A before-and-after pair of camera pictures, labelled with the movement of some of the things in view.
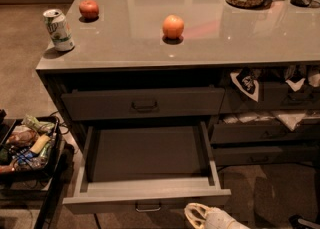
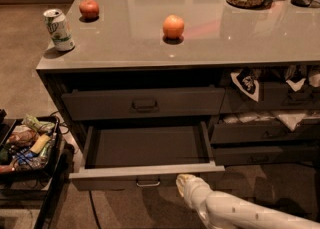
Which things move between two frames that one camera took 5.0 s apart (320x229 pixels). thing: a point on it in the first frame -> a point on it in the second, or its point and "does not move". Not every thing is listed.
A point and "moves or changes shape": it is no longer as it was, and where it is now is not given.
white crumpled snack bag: (291, 120) does not move
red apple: (89, 9) does not move
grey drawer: (141, 166) moves or changes shape
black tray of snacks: (29, 145) does not move
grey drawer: (227, 156) does not move
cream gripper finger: (196, 215) -> (181, 179)
